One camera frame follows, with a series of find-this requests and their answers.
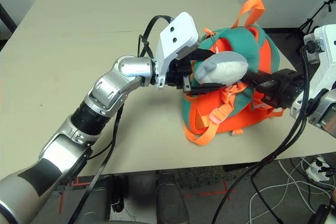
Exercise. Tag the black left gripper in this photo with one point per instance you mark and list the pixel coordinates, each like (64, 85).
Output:
(179, 74)

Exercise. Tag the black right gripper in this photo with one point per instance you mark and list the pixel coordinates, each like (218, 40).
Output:
(283, 87)

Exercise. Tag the orange and teal backpack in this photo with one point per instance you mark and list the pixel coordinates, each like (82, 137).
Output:
(265, 56)

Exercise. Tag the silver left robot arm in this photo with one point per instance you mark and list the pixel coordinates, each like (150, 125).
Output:
(110, 87)

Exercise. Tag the grey white plush toy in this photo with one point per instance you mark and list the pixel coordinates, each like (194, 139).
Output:
(223, 69)

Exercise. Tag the black tripod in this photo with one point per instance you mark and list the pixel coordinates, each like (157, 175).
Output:
(316, 14)

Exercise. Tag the white power strip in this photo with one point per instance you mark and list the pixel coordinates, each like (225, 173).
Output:
(319, 170)

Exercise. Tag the dark right robot leg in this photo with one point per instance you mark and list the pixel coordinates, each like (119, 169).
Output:
(170, 203)

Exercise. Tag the dark robot leg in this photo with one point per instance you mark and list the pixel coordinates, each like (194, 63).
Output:
(170, 203)
(105, 203)

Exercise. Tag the dark left robot leg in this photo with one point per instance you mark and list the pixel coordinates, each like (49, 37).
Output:
(105, 203)

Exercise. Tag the black metal stand leg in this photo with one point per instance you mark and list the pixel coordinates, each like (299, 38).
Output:
(6, 22)

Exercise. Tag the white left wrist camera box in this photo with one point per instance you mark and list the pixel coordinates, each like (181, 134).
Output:
(176, 43)

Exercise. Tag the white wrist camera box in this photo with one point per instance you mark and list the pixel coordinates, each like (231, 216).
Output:
(176, 43)
(326, 58)

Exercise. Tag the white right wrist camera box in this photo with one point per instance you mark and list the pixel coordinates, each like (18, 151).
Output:
(326, 58)

